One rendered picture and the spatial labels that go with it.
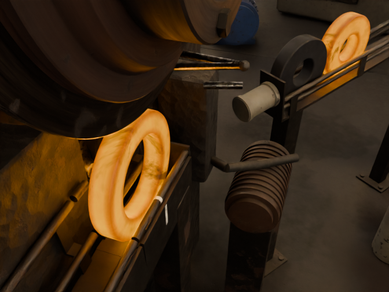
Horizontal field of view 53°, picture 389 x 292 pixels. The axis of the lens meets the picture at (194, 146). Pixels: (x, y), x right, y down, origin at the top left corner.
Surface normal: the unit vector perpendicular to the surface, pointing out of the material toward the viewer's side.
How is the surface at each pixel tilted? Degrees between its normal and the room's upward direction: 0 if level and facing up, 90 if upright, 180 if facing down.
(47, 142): 90
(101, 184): 58
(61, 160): 90
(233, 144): 0
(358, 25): 90
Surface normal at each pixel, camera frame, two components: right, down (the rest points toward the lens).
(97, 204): -0.33, 0.32
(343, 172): 0.00, -0.78
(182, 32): -0.22, 0.97
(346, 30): 0.59, 0.51
